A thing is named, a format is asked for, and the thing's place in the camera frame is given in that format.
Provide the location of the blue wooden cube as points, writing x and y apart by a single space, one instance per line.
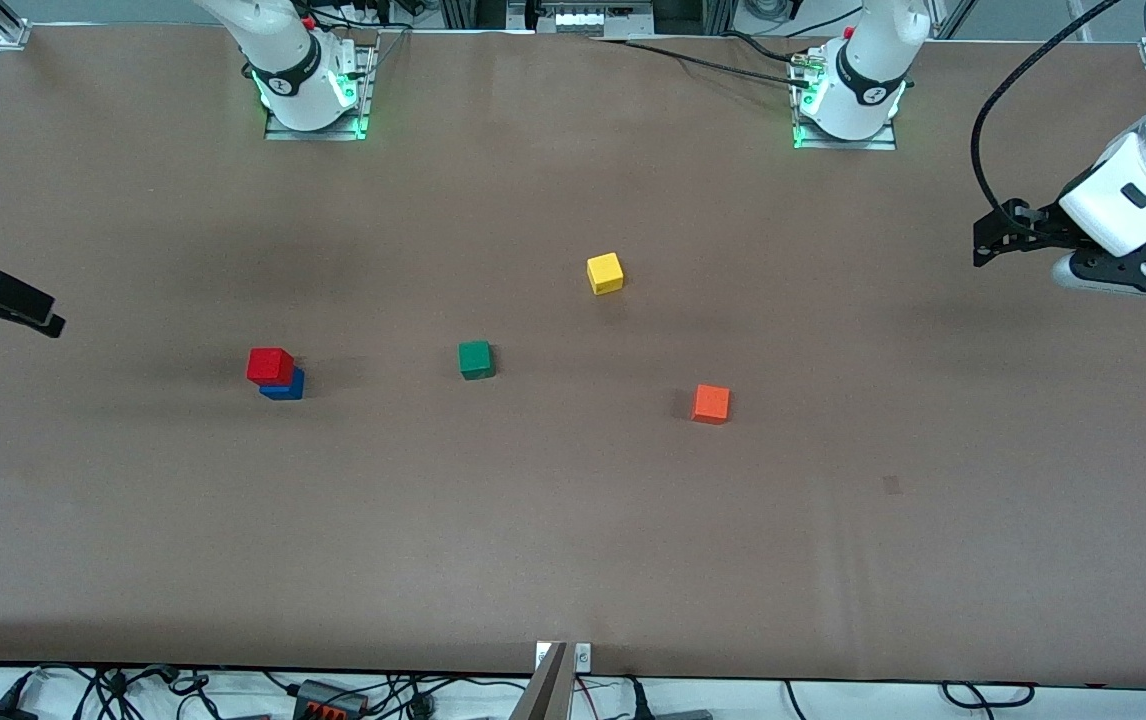
285 391

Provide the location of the orange wooden cube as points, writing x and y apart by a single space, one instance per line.
710 404

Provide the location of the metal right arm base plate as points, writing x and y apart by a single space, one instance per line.
313 134

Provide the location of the green wooden cube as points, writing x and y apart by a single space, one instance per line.
475 360

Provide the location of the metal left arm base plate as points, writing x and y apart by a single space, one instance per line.
848 144

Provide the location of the aluminium frame with device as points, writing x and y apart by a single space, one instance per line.
593 15

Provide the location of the yellow wooden cube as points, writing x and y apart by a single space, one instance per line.
605 273

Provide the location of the red wooden cube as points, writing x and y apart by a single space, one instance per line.
270 366

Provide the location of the small white bracket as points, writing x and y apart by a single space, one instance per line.
583 656

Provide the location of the black orange power strip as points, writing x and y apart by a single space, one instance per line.
330 698

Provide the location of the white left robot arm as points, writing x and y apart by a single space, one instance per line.
873 70

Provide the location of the brown camera post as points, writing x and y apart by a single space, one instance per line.
543 690

